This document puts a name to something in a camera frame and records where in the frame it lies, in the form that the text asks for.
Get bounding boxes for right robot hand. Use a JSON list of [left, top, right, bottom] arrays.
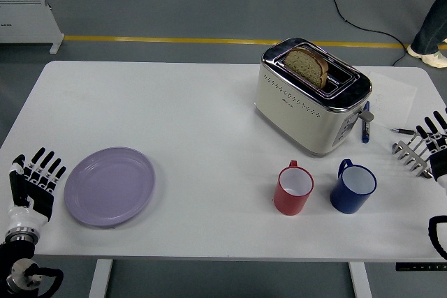
[[415, 107, 447, 193]]

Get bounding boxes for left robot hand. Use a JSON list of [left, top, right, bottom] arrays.
[[7, 147, 67, 232]]

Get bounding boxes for purple round plate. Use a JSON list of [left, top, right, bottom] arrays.
[[64, 147, 156, 228]]

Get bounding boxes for brown bread slice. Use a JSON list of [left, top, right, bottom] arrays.
[[282, 46, 330, 89]]

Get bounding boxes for metal toast rack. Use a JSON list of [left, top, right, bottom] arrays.
[[390, 132, 434, 179]]

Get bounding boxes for black ballpoint pen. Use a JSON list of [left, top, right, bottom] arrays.
[[390, 127, 420, 136]]

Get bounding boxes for blue marker pen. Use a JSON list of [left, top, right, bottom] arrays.
[[360, 100, 372, 144]]

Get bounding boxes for white paper sheet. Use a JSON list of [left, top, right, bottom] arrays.
[[368, 70, 419, 128]]

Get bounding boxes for white table leg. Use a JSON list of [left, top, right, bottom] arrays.
[[348, 262, 373, 298], [87, 259, 115, 298]]

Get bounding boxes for blue enamel mug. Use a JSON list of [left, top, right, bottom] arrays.
[[330, 158, 378, 215]]

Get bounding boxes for black table control panel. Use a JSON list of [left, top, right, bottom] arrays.
[[395, 262, 447, 272]]

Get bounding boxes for cream and chrome toaster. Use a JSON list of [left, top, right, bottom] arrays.
[[254, 36, 375, 158]]

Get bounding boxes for red enamel mug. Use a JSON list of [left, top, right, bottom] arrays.
[[273, 160, 315, 216]]

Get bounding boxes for white electric heater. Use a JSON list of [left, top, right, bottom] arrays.
[[0, 0, 65, 55]]

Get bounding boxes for long black floor cable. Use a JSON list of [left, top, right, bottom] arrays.
[[312, 0, 410, 68]]

